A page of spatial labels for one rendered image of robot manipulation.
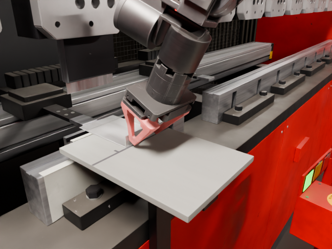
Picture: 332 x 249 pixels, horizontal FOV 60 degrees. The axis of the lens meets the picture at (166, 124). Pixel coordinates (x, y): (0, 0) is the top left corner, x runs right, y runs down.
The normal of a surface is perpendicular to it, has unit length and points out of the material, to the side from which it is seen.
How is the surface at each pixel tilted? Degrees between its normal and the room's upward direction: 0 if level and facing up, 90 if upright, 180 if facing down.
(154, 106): 27
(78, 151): 0
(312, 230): 90
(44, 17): 90
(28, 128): 90
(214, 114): 90
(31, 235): 0
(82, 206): 0
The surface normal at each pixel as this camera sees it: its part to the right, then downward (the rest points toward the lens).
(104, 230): 0.00, -0.92
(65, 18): 0.77, 0.25
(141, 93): 0.35, -0.70
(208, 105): -0.63, 0.30
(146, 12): -0.09, -0.15
